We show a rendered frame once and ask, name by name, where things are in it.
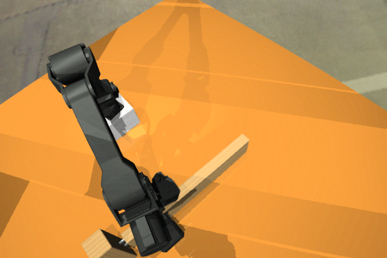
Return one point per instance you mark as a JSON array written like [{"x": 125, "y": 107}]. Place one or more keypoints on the wooden post with slot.
[{"x": 103, "y": 244}]

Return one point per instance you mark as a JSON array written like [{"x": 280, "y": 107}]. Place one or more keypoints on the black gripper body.
[{"x": 173, "y": 231}]

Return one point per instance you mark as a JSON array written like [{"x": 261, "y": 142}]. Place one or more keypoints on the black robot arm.
[{"x": 124, "y": 188}]

